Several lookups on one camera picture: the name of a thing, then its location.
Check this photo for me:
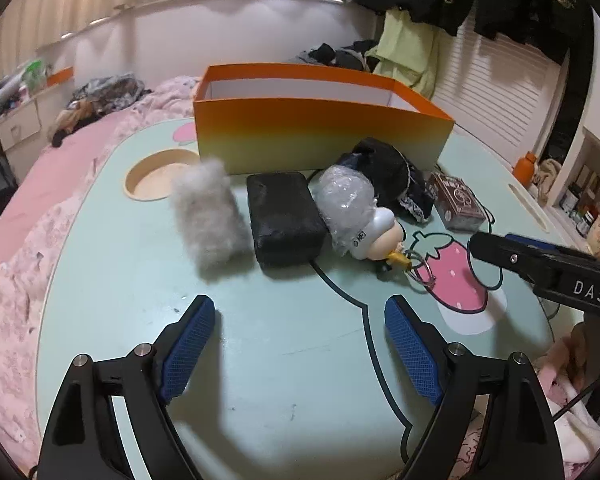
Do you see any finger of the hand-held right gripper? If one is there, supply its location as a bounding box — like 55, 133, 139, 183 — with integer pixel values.
505, 233, 600, 262
467, 232, 563, 288

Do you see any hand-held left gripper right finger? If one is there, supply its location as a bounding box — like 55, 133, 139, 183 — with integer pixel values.
384, 294, 566, 480

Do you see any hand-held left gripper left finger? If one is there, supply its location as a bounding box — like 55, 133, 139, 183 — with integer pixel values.
37, 294, 216, 480

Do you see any brown playing card box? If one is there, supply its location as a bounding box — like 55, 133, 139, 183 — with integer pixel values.
426, 171, 487, 232

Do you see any white and blue figurine keychain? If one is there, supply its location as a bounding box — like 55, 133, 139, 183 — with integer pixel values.
347, 207, 438, 293

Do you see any clear bubble wrap bag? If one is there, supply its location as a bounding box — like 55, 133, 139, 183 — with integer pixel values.
312, 165, 378, 256

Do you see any orange cardboard box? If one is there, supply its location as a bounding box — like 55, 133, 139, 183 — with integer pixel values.
192, 63, 456, 175

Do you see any group of small jars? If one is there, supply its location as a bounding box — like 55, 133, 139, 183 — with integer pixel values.
560, 180, 600, 252

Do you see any beige cloth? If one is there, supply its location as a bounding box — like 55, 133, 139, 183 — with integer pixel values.
535, 157, 564, 206

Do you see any orange bottle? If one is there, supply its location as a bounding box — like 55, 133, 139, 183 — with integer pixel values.
512, 152, 538, 186

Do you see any grey fluffy pouch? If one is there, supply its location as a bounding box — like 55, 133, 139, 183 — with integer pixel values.
170, 157, 253, 278

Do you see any pink and white cloth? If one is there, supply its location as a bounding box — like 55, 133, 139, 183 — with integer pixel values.
535, 325, 600, 476

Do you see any black lace-trimmed cloth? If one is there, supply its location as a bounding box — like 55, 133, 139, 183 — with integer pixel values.
337, 137, 436, 223

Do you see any white louvered panel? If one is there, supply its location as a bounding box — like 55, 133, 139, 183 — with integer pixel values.
430, 25, 557, 161

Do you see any black zip case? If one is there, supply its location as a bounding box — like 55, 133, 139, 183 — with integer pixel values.
246, 171, 329, 268

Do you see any pink quilted blanket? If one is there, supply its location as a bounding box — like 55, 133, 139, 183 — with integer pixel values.
0, 76, 203, 466

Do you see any pink bed sheet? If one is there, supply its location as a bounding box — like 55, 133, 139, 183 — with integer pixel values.
0, 110, 196, 261

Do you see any light green garment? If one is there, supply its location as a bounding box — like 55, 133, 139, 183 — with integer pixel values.
367, 10, 443, 98

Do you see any tan garment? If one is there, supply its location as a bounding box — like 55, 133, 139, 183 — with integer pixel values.
49, 107, 103, 147

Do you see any pile of black clothes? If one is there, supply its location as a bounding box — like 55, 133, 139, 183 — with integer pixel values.
295, 40, 381, 72

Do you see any grey patterned garment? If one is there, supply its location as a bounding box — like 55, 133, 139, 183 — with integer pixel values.
70, 74, 153, 116

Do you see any white drawer cabinet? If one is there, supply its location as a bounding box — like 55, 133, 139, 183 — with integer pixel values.
0, 105, 43, 151

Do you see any orange box lid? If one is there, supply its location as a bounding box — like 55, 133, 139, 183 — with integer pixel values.
47, 66, 75, 88

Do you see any green and white bottle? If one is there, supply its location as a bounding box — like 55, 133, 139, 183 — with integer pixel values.
22, 59, 47, 87

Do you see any black cable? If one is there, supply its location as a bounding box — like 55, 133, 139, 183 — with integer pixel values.
552, 372, 600, 420

